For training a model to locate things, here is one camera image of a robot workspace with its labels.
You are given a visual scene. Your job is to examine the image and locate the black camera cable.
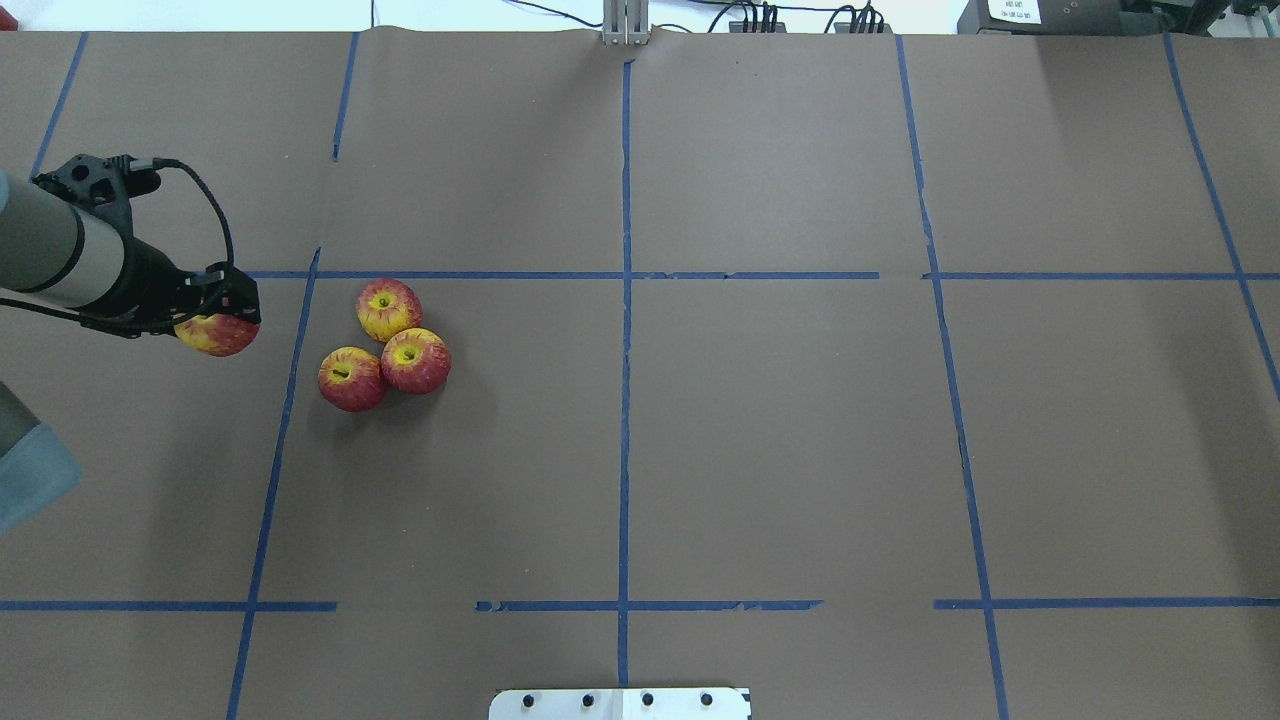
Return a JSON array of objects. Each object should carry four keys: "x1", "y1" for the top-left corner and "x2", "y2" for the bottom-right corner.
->
[{"x1": 150, "y1": 158, "x2": 237, "y2": 269}]

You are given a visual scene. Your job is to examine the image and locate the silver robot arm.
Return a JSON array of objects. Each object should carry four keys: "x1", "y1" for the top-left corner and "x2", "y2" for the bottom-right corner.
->
[{"x1": 1, "y1": 155, "x2": 261, "y2": 338}]

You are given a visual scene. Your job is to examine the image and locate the long blue tape strip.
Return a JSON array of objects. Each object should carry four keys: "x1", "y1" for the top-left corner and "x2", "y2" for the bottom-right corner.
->
[{"x1": 616, "y1": 60, "x2": 635, "y2": 688}]

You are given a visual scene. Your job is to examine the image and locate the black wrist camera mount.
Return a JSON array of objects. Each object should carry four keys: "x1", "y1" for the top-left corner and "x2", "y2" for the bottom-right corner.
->
[{"x1": 31, "y1": 154, "x2": 163, "y2": 237}]

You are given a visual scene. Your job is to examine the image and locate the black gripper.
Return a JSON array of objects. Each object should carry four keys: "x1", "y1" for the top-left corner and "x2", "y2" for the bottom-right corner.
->
[{"x1": 170, "y1": 264, "x2": 262, "y2": 331}]

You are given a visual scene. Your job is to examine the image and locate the brown paper table cover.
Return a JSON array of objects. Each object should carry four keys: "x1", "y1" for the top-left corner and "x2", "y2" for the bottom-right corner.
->
[{"x1": 3, "y1": 27, "x2": 1277, "y2": 719}]

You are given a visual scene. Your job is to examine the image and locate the white metal base plate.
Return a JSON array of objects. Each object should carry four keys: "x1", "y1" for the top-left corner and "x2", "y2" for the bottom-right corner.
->
[{"x1": 488, "y1": 687, "x2": 753, "y2": 719}]

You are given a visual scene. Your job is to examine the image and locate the red yellow apple top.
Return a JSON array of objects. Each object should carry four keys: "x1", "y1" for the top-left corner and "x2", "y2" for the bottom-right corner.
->
[{"x1": 355, "y1": 278, "x2": 422, "y2": 343}]

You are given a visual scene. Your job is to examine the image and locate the red yellow apple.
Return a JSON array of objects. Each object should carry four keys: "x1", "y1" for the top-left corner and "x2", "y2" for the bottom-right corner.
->
[
  {"x1": 380, "y1": 328, "x2": 452, "y2": 395},
  {"x1": 316, "y1": 346, "x2": 390, "y2": 413},
  {"x1": 174, "y1": 314, "x2": 260, "y2": 357},
  {"x1": 355, "y1": 278, "x2": 422, "y2": 343}
]

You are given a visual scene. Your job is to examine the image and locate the aluminium frame post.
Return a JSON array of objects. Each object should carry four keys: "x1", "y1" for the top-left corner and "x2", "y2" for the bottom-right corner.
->
[{"x1": 600, "y1": 0, "x2": 652, "y2": 47}]

